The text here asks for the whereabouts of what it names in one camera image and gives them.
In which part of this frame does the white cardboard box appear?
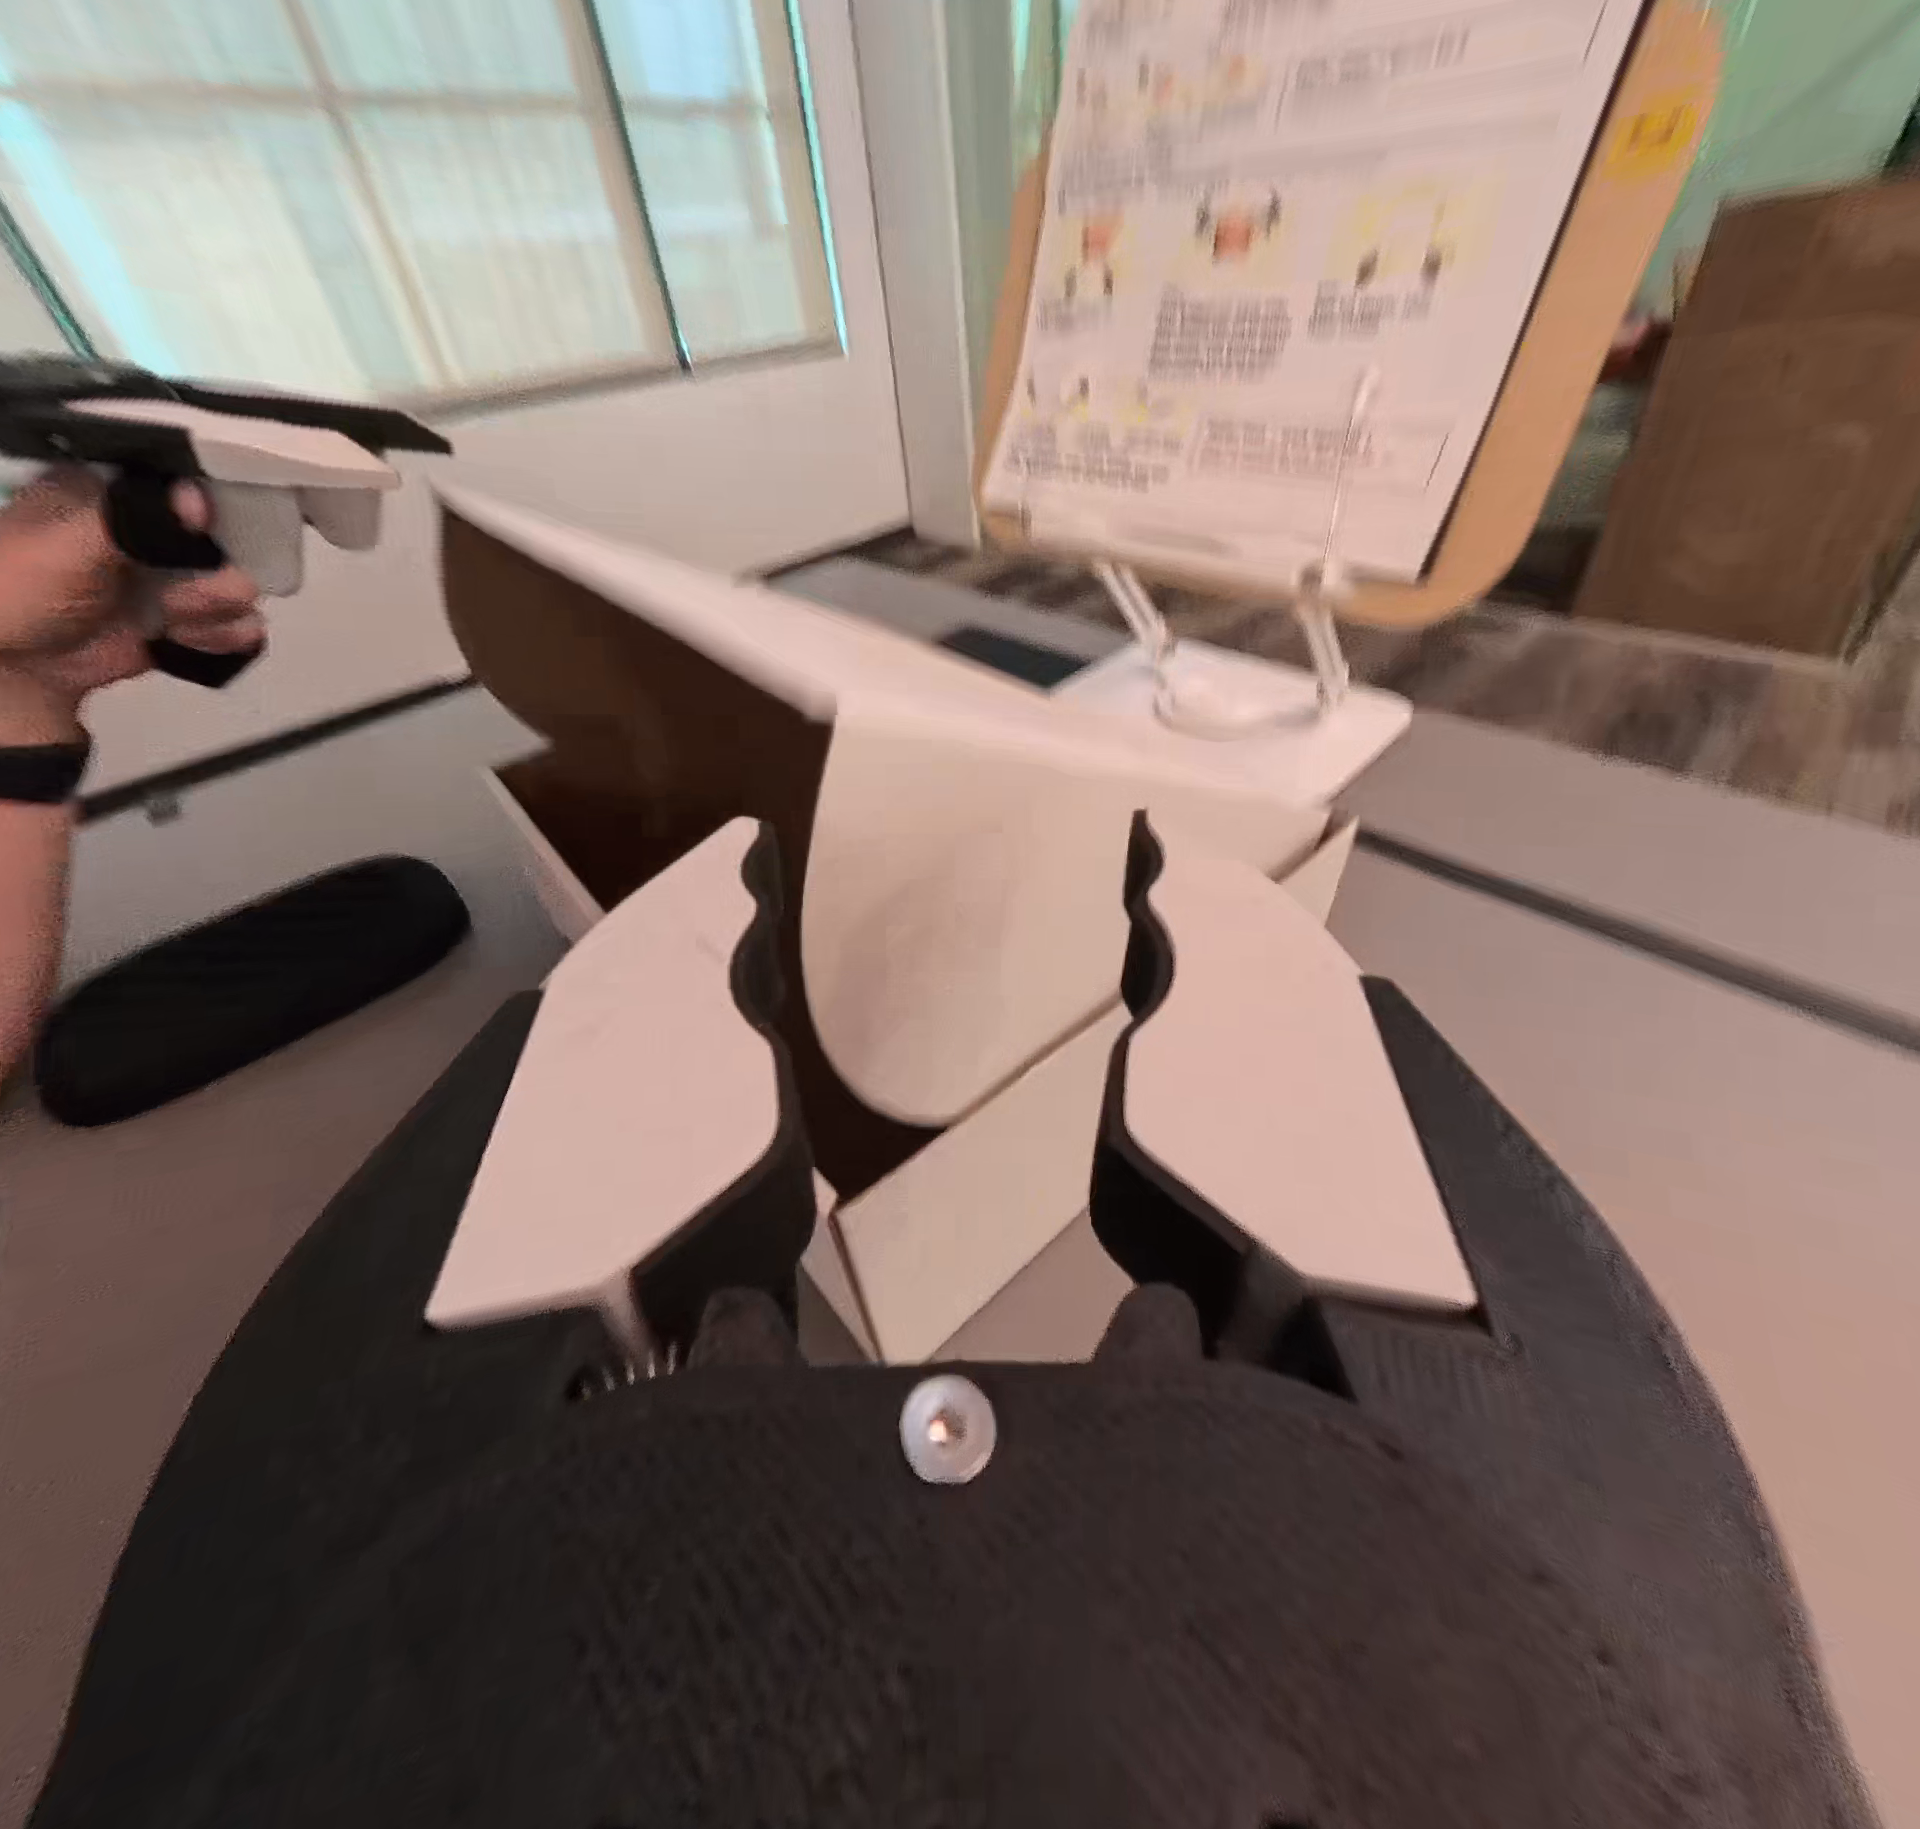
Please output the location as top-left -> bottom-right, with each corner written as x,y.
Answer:
436,480 -> 1414,1368

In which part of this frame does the window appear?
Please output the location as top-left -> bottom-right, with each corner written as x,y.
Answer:
0,0 -> 845,408

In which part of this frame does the wooden board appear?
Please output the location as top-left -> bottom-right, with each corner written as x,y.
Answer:
975,0 -> 1728,632

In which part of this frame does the person's left forearm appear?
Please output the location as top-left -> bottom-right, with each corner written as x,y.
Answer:
0,794 -> 80,1084

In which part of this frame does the person's left hand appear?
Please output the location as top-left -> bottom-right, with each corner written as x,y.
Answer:
0,476 -> 271,731

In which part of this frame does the yellow smiley sticker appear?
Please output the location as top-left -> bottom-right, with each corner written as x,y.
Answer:
1605,101 -> 1705,183

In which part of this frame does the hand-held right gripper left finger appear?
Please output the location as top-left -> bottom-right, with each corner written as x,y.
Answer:
424,815 -> 819,1338

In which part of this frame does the large brown cardboard box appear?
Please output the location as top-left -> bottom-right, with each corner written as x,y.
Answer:
1576,180 -> 1920,662

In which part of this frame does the printed instruction sheet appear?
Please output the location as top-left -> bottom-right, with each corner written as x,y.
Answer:
982,0 -> 1689,586

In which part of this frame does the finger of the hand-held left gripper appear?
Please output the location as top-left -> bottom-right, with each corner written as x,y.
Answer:
67,377 -> 455,595

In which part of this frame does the clear acrylic stand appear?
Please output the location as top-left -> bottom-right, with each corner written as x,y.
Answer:
1007,366 -> 1388,738

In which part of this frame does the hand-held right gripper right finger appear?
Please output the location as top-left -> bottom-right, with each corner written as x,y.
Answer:
1090,810 -> 1479,1372

